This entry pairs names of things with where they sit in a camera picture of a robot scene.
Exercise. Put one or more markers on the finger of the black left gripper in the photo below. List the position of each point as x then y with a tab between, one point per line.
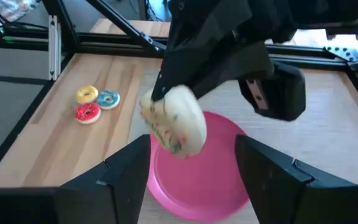
185	53
244	65

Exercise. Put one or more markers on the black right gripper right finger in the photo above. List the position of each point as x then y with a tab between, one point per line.
278	193

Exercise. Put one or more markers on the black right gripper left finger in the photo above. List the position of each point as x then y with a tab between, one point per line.
113	193

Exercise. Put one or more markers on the small white sprinkle donut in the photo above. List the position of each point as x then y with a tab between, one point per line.
179	124

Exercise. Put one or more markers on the small red frosted donut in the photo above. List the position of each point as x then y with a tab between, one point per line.
81	118

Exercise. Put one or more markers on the small blue frosted donut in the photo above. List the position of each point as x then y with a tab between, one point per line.
102	104

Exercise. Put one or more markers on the small yellow frosted donut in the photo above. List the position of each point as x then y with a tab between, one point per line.
81	98

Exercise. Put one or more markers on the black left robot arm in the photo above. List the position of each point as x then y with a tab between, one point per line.
328	15

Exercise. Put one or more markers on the grey woven table mat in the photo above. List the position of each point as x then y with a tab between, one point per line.
322	140

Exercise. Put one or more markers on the magenta plastic plate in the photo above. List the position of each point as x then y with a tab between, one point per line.
197	186

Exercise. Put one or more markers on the crumpled light plastic bag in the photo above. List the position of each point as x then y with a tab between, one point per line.
14	9

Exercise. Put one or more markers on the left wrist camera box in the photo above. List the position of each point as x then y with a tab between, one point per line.
278	93

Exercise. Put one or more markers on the black aluminium table frame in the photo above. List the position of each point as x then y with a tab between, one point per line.
110	46

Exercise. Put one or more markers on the silver aluminium bracket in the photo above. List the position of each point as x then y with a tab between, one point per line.
54	46

